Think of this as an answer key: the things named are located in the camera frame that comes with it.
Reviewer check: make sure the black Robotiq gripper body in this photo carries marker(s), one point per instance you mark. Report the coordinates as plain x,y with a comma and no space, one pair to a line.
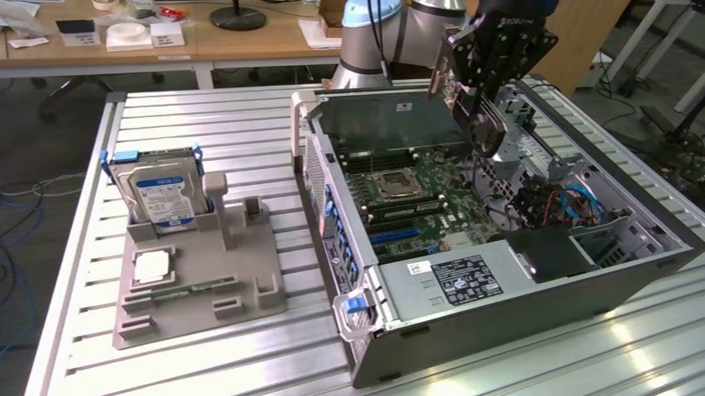
512,37

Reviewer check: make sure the black graphics card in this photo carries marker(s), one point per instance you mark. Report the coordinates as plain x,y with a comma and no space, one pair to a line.
488,132

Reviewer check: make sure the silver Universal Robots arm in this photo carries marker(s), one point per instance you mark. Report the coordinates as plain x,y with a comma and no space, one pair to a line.
364,49

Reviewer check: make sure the wooden cabinet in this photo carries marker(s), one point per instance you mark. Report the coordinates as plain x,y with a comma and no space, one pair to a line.
584,41

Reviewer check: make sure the perforated metal drive cage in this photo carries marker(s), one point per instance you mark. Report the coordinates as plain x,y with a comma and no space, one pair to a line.
507,169

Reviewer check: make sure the white stacked papers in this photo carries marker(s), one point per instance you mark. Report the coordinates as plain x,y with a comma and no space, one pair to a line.
320,35

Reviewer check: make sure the CPU socket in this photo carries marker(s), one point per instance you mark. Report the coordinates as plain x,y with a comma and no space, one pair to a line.
396,185

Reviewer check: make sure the black floor equipment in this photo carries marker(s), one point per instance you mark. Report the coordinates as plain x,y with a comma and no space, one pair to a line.
678,144

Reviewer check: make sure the green motherboard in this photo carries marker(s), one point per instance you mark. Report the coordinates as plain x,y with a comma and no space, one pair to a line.
441,206

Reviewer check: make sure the black round lamp base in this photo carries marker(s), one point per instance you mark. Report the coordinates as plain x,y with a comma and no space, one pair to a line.
238,18

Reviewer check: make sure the blue expansion slot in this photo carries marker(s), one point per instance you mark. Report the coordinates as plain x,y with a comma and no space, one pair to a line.
395,235

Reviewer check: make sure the metal disk bay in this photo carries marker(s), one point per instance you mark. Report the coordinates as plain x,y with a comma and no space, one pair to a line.
612,235

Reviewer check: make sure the grey power supply unit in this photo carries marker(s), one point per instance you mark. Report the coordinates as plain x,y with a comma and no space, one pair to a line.
419,288

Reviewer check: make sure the red small parts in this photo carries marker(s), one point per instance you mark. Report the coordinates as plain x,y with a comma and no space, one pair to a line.
172,13

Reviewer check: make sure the white labelled box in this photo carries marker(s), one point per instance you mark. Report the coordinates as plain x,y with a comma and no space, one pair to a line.
166,35

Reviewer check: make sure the white box with round dish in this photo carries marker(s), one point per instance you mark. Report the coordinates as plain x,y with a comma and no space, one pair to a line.
130,37

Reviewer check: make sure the open black PC case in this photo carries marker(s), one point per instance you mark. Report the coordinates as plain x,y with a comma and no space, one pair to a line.
496,321

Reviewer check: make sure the hard disk with blue caddy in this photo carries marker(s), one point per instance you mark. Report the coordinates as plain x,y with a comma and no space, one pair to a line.
160,194

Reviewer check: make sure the grey plastic parts rack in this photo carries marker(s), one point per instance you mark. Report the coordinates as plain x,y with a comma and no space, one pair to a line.
221,264

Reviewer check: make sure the white tape roll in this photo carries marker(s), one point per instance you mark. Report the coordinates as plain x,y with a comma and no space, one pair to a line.
103,4

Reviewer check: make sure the black and white box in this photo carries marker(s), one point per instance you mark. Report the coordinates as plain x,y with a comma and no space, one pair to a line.
78,33

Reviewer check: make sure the wooden desk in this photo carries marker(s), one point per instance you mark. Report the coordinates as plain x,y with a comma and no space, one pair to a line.
55,55

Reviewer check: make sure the green RAM stick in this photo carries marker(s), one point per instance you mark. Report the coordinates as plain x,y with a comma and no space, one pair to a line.
185,288

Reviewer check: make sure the silver CPU chip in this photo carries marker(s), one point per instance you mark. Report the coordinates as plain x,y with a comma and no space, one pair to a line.
152,269

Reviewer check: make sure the black chair base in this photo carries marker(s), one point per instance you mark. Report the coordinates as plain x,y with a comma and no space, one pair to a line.
53,103

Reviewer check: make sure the white paper card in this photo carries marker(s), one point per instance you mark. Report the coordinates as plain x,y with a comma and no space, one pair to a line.
27,42

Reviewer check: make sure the white table frame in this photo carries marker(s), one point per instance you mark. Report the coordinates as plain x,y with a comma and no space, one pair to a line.
644,37

